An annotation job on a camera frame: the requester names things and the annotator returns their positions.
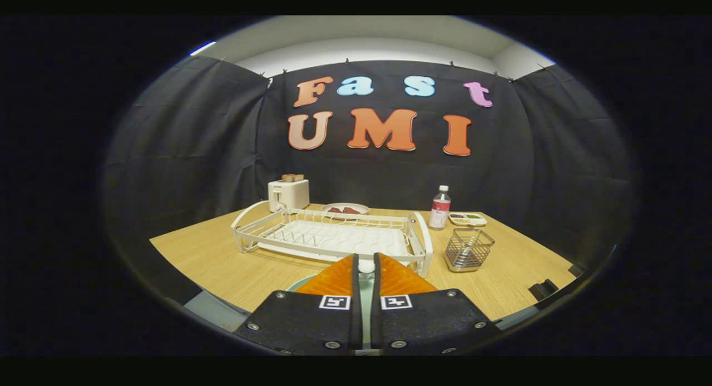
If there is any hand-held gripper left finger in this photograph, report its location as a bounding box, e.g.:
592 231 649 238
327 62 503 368
234 254 362 356

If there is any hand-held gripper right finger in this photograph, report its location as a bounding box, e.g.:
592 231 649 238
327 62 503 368
372 253 501 356

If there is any mint green plate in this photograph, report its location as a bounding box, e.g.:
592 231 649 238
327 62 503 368
286 274 374 350

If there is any metal wire basket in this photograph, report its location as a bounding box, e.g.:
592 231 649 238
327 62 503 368
443 227 496 273

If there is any white wire dish rack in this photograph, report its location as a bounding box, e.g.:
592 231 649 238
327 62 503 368
231 201 433 278

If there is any white divided sauce dish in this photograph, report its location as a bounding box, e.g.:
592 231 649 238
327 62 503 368
448 211 488 227

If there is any small plate with red food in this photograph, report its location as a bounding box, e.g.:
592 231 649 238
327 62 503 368
321 202 370 215

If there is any clear bottle red label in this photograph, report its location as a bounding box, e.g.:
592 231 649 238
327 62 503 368
428 185 452 230

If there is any white toaster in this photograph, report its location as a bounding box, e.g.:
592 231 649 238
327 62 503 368
268 179 310 213

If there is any black backdrop cloth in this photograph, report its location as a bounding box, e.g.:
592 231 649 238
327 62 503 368
103 55 632 275

